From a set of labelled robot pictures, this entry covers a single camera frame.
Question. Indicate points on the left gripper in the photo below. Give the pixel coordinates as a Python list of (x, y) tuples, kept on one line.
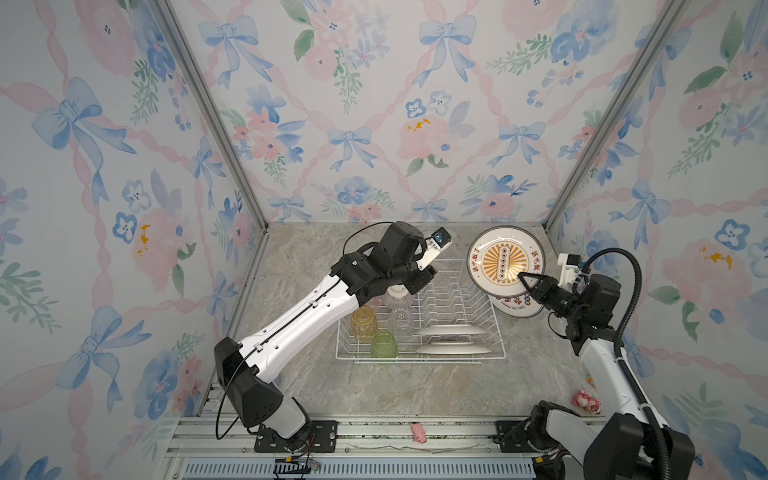
[(423, 278)]

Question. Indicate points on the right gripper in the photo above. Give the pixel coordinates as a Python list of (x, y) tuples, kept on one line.
[(542, 290)]

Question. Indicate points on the white plate red text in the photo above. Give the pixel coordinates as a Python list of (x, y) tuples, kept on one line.
[(520, 306)]

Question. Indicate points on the sunburst pattern plate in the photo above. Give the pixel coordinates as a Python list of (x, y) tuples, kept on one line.
[(498, 255)]

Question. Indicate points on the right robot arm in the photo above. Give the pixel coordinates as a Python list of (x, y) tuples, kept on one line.
[(635, 442)]

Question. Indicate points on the striped ceramic bowl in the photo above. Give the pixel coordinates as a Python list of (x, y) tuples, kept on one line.
[(398, 292)]

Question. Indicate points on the clear glass cup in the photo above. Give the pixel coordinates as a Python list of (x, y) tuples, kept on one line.
[(401, 319)]

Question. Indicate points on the yellow plastic cup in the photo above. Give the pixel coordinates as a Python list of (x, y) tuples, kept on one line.
[(364, 324)]

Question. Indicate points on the green plastic cup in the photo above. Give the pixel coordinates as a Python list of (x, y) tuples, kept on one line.
[(384, 346)]

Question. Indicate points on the pink plush toy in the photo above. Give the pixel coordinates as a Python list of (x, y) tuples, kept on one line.
[(587, 402)]

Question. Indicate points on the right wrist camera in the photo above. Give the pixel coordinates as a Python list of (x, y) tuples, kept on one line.
[(570, 270)]

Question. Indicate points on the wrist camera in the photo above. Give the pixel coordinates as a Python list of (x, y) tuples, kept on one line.
[(433, 246), (570, 270)]

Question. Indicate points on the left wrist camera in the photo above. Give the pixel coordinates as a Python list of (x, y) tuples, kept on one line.
[(433, 246)]

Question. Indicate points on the white wire dish rack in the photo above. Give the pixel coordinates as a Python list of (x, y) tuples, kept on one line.
[(450, 321)]

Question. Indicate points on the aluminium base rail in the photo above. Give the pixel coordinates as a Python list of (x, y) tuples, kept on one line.
[(366, 447)]

